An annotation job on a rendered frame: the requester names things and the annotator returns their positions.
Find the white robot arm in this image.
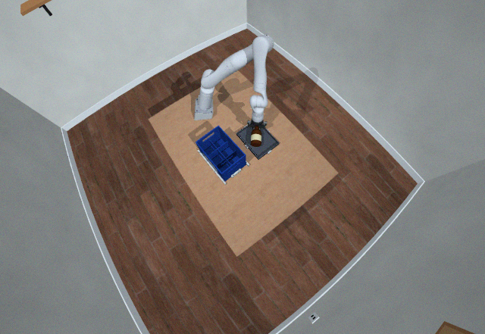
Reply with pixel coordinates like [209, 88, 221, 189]
[197, 35, 274, 123]

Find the brown glass bottle with cream label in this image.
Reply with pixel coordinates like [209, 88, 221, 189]
[251, 126, 261, 147]

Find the blue crate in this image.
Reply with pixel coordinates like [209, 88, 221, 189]
[196, 126, 246, 182]

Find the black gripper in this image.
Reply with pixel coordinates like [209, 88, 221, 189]
[247, 120, 267, 130]

